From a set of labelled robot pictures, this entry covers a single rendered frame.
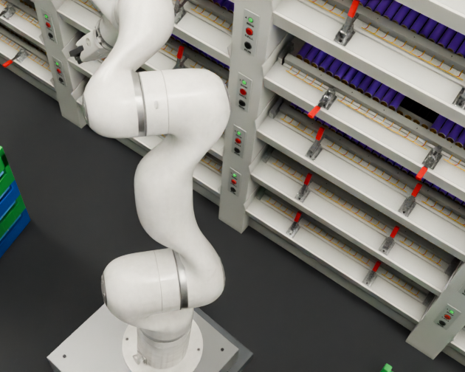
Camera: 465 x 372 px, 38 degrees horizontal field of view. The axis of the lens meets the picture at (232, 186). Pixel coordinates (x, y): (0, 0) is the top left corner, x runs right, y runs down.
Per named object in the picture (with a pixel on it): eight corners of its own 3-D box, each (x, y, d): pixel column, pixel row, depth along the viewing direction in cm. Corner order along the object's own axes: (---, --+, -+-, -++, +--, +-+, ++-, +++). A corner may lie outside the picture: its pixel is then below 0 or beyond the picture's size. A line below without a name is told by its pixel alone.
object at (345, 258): (417, 325, 195) (424, 317, 182) (246, 214, 212) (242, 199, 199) (452, 268, 200) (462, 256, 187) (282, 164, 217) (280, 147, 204)
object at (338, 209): (438, 297, 178) (449, 285, 165) (250, 178, 195) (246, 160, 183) (476, 235, 183) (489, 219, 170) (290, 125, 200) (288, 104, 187)
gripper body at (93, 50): (99, 54, 148) (81, 68, 158) (139, 43, 154) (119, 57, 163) (87, 21, 148) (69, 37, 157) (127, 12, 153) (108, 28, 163)
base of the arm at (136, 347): (153, 402, 153) (153, 377, 137) (106, 337, 160) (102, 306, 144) (218, 353, 160) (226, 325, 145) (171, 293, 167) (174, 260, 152)
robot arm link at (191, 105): (139, 284, 137) (217, 272, 140) (147, 328, 128) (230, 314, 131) (121, 59, 107) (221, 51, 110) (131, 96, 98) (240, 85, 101)
